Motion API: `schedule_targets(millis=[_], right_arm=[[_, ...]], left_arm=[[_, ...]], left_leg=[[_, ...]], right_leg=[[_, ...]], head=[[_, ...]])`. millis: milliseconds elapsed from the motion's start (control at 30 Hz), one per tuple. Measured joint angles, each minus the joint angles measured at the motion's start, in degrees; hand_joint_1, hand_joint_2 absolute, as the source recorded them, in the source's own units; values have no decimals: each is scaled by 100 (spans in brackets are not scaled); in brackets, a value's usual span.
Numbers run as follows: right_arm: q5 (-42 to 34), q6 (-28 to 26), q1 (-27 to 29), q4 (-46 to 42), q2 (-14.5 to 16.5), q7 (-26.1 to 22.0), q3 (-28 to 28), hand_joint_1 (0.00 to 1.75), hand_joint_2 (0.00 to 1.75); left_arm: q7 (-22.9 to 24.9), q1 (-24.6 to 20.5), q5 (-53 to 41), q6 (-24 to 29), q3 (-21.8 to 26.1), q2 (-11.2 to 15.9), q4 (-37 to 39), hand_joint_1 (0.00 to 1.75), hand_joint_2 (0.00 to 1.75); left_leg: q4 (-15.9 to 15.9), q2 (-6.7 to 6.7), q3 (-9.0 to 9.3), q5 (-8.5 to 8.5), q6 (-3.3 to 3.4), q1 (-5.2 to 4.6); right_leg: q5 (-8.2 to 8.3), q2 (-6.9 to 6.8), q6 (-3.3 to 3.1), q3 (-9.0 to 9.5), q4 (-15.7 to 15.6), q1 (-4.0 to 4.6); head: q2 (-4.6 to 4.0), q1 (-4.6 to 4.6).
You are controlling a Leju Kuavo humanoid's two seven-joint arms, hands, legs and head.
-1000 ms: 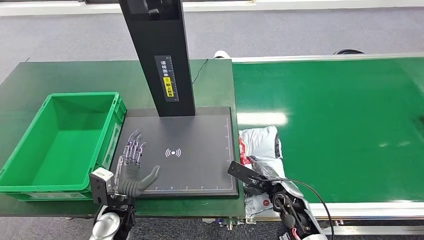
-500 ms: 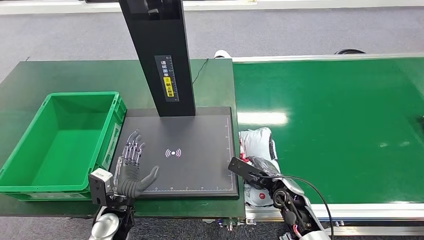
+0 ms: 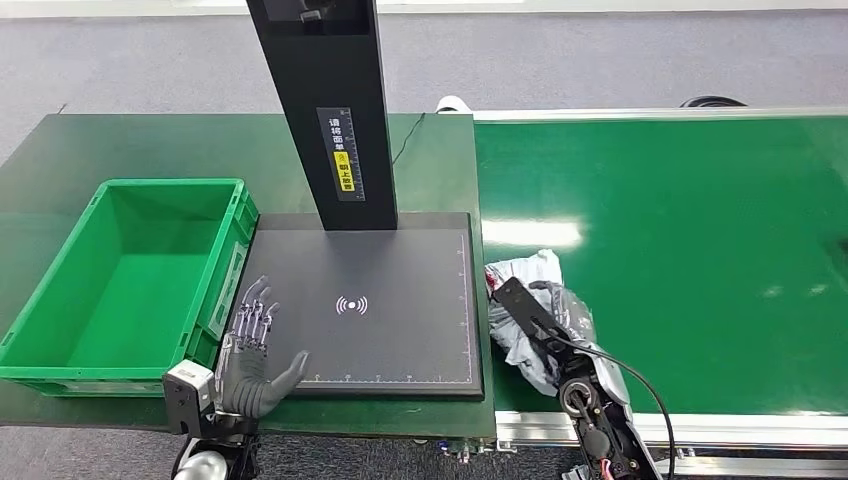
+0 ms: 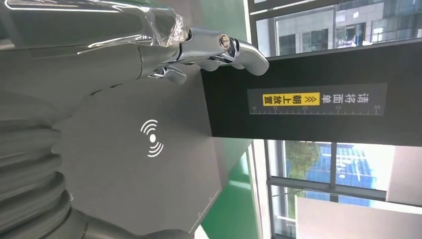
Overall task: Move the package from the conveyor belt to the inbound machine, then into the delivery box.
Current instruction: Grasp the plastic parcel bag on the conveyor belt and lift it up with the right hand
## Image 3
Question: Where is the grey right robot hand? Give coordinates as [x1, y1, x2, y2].
[529, 281, 599, 354]

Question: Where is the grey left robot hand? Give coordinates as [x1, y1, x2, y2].
[215, 274, 311, 420]

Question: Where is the white grey poly mailer package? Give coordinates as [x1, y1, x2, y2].
[484, 248, 598, 399]

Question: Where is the green conveyor belt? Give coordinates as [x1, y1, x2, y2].
[474, 115, 848, 417]

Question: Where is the black inbound scanner machine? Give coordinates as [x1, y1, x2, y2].
[213, 0, 486, 401]

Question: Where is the green plastic crate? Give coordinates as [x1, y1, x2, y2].
[0, 177, 260, 399]

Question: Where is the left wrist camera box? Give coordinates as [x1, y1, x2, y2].
[162, 359, 217, 437]

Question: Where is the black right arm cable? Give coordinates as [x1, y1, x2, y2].
[529, 317, 677, 480]

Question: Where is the aluminium conveyor frame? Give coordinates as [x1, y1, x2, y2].
[472, 105, 848, 480]

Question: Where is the thin black scanner cable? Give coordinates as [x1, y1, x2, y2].
[392, 112, 427, 167]

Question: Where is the black coiled cable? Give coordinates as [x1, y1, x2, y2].
[678, 95, 749, 109]

